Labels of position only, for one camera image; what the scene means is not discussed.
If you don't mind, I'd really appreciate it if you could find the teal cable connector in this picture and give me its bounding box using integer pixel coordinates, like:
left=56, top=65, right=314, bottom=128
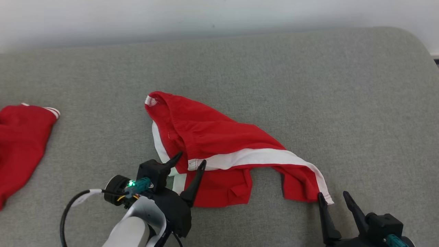
left=386, top=234, right=409, bottom=247
left=125, top=177, right=153, bottom=199

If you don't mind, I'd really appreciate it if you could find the red shorts white stripe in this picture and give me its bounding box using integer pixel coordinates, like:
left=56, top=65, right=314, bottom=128
left=144, top=91, right=335, bottom=209

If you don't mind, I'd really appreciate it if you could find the red white striped shirt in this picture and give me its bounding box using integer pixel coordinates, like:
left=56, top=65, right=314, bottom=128
left=0, top=102, right=61, bottom=210

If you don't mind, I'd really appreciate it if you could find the teal right cable connector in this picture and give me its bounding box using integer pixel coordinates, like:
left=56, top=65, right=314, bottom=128
left=386, top=234, right=409, bottom=247

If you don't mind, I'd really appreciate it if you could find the grey fabric ironing board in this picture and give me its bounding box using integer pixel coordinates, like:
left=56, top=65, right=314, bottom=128
left=0, top=27, right=439, bottom=247

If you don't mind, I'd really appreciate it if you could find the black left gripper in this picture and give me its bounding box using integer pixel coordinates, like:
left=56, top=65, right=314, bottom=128
left=147, top=151, right=207, bottom=238

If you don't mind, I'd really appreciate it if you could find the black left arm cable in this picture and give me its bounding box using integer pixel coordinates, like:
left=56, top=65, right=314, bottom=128
left=60, top=189, right=103, bottom=247

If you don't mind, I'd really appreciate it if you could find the teal left cable connector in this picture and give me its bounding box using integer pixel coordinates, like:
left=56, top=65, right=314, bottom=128
left=125, top=177, right=153, bottom=199

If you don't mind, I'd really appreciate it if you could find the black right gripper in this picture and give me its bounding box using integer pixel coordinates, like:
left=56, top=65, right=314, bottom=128
left=317, top=191, right=416, bottom=247

